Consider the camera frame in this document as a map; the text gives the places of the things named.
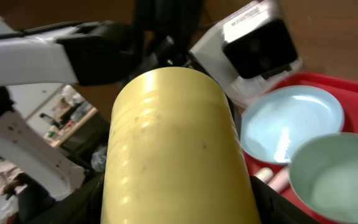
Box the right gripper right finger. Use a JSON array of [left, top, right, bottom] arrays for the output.
[[250, 176, 319, 224]]

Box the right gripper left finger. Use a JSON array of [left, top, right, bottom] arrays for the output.
[[29, 174, 104, 224]]

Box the white plastic fork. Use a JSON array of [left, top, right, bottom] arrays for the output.
[[268, 166, 290, 194]]

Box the white plastic spoon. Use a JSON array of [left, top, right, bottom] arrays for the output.
[[254, 167, 274, 184]]

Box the mint green bowl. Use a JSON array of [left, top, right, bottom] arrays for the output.
[[289, 133, 358, 223]]

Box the light blue small bowl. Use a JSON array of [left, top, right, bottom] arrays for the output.
[[240, 85, 344, 164]]

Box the yellow plastic cup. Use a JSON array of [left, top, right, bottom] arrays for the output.
[[101, 67, 260, 223]]

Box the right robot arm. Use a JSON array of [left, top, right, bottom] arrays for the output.
[[0, 86, 313, 223]]

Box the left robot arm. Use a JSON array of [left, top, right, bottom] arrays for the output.
[[0, 21, 136, 86]]

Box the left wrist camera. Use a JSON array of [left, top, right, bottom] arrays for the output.
[[190, 0, 303, 108]]

